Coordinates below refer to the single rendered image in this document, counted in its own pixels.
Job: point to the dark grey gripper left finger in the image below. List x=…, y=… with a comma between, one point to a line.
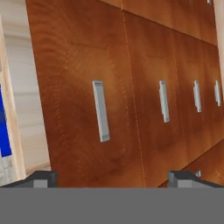
x=43, y=178

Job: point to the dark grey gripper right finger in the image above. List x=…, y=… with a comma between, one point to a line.
x=182, y=178

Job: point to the brown wooden drawer front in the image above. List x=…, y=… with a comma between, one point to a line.
x=154, y=96
x=214, y=96
x=81, y=96
x=191, y=96

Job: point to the brown wooden cupboard door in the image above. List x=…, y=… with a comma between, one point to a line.
x=208, y=169
x=175, y=17

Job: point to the blue panel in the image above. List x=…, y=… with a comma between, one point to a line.
x=4, y=122

